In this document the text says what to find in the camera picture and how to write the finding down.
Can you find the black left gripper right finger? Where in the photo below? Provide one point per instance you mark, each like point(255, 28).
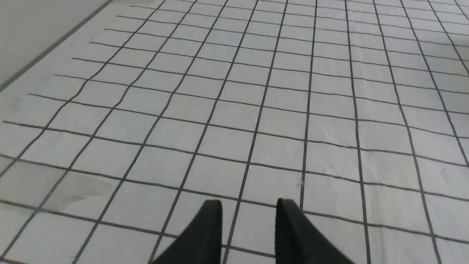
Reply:
point(298, 241)

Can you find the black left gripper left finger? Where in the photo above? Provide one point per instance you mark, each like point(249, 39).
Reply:
point(200, 242)

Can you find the white grid tablecloth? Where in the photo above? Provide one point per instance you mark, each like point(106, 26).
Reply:
point(355, 109)

